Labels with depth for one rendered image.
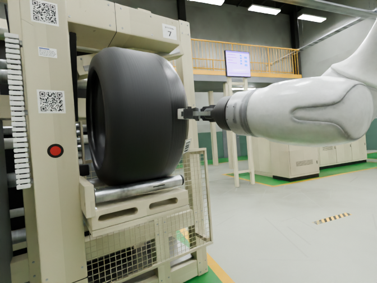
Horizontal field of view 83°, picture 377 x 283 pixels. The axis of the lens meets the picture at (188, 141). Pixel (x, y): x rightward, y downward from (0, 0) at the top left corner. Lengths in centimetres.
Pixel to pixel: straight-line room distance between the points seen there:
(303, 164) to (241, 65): 256
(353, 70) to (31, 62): 84
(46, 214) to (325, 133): 78
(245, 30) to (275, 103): 1340
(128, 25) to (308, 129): 112
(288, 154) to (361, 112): 477
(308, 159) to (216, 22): 932
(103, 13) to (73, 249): 104
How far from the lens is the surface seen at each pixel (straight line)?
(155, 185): 83
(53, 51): 88
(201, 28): 1234
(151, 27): 136
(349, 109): 32
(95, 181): 105
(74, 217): 85
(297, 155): 527
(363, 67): 47
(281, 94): 35
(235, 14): 1380
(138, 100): 68
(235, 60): 492
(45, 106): 83
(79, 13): 126
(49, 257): 89
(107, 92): 72
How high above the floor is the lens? 106
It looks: level
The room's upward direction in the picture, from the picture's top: 4 degrees counter-clockwise
